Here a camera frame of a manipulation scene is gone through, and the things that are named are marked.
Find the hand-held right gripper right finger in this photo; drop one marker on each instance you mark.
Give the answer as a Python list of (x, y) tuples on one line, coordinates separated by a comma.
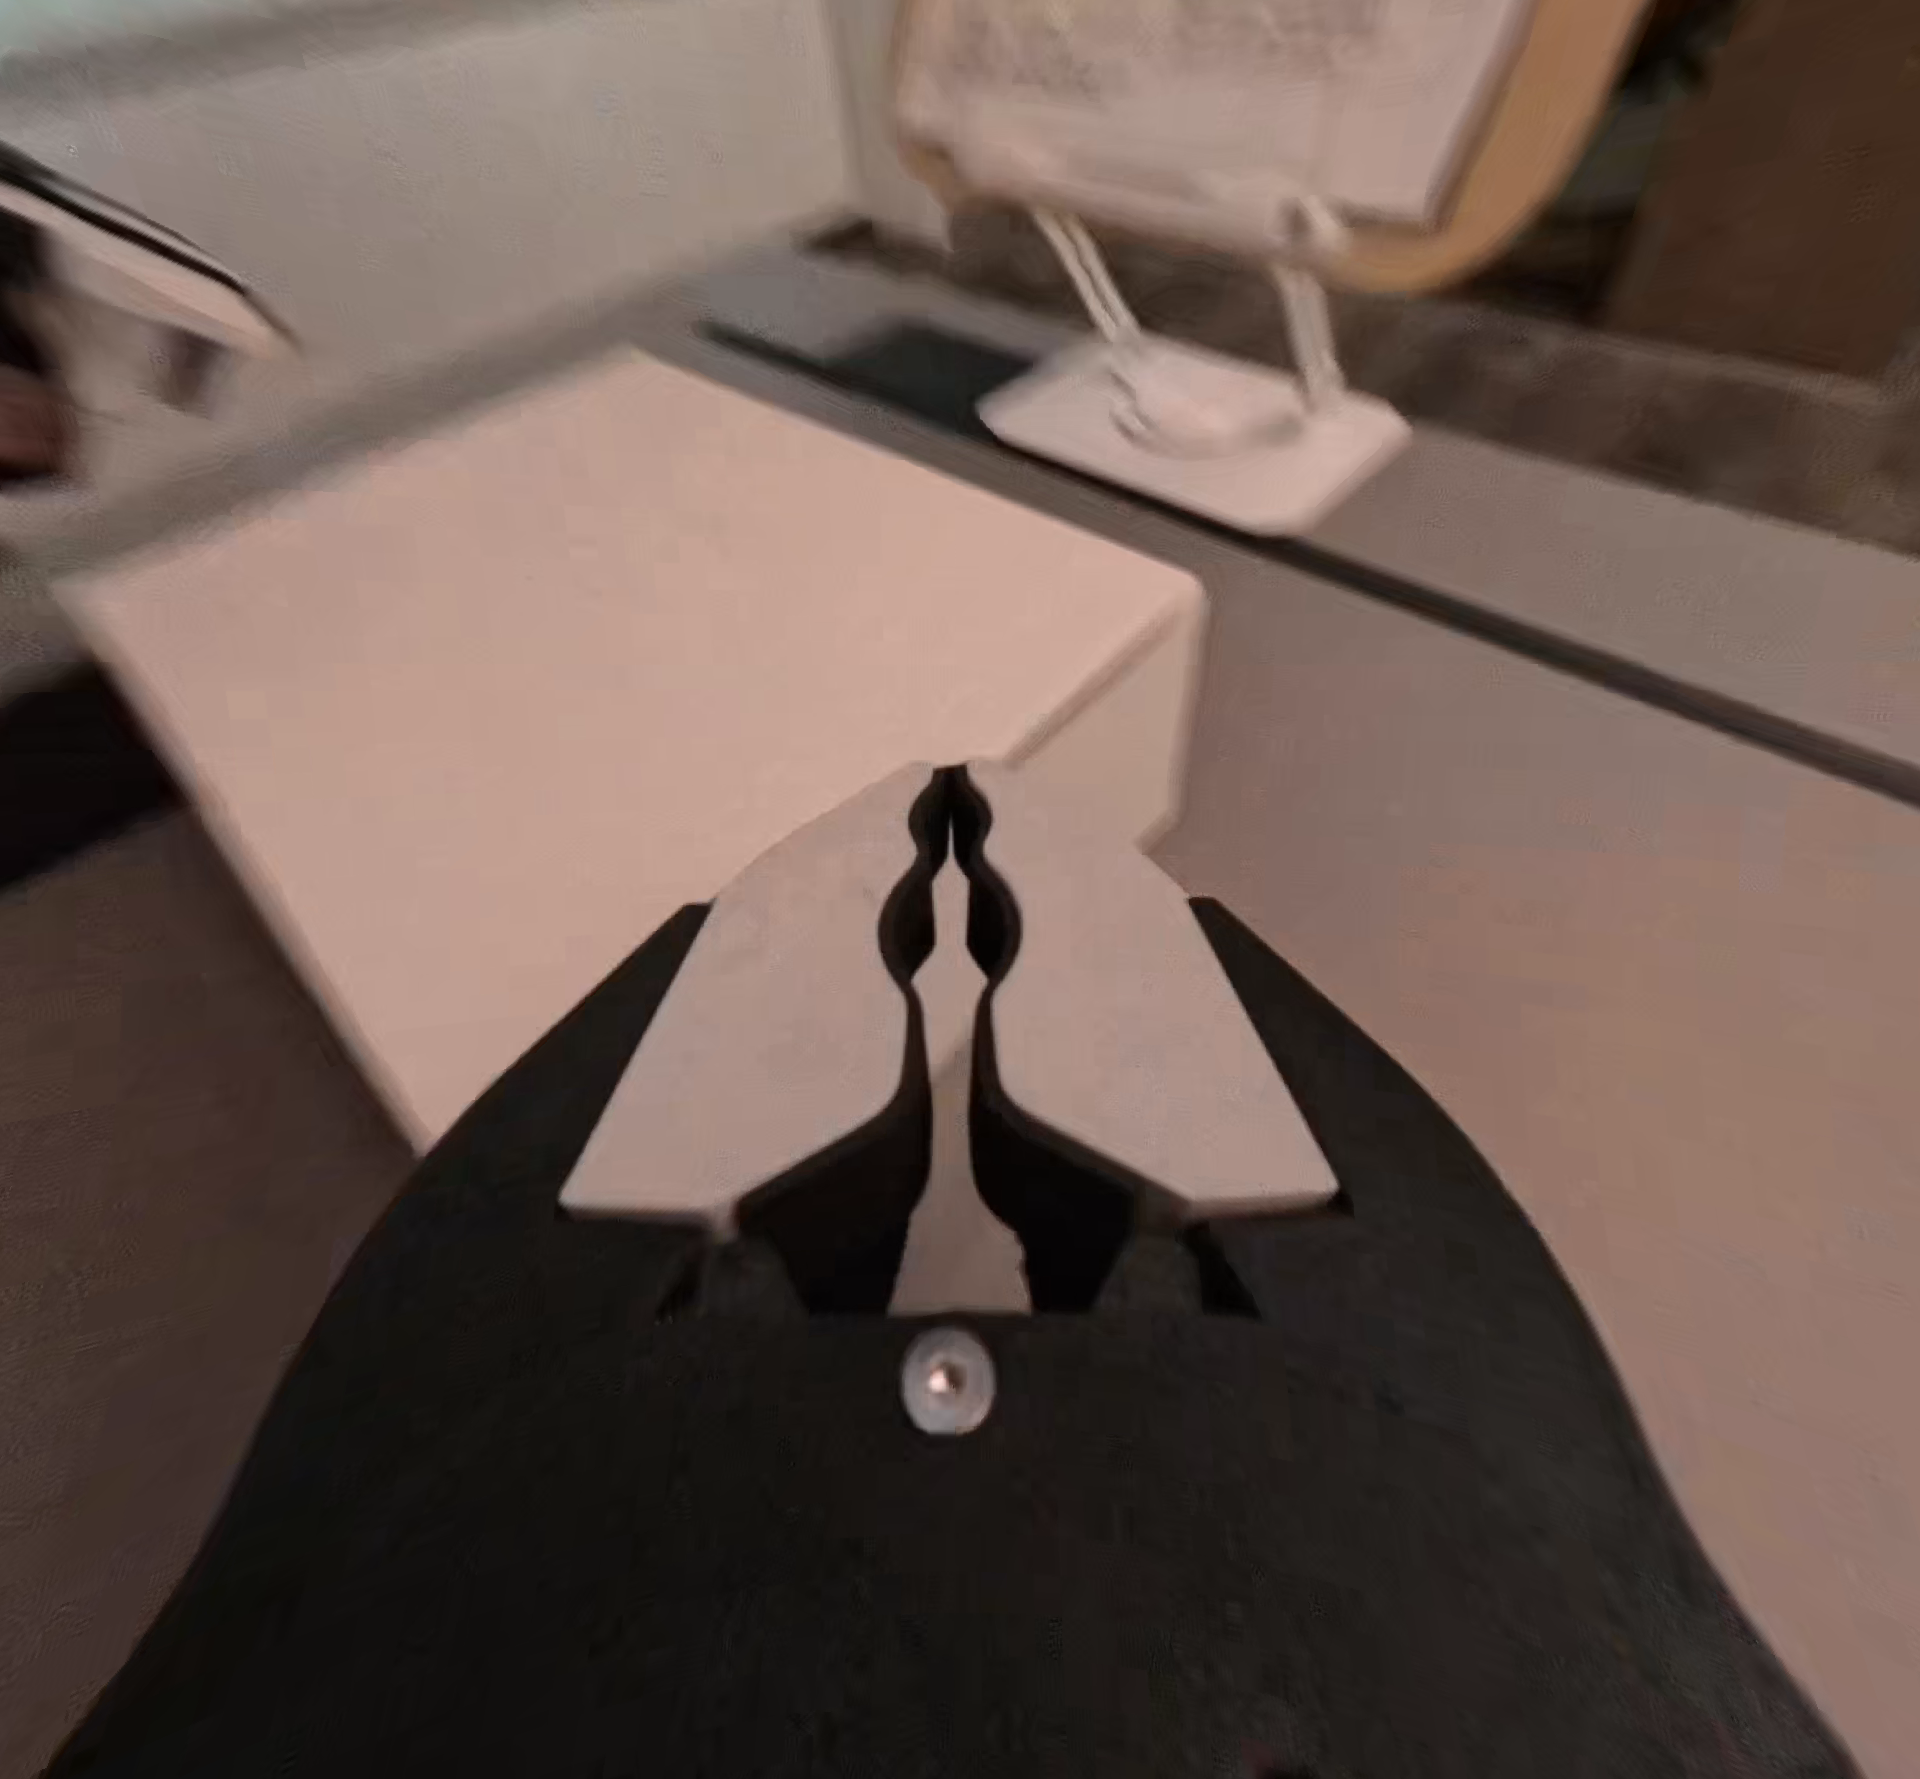
[(1140, 1043)]

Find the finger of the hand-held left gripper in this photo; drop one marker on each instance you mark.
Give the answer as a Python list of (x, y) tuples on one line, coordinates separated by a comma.
[(135, 271)]

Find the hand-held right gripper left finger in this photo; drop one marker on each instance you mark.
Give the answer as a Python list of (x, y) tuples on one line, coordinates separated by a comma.
[(751, 1043)]

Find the white cardboard box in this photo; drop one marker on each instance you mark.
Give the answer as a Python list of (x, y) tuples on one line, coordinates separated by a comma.
[(601, 640)]

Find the wooden display board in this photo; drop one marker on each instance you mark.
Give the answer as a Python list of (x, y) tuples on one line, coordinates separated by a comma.
[(1559, 158)]

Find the printed instruction sheet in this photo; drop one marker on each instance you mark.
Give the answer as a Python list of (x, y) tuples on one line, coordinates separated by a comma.
[(1199, 24)]

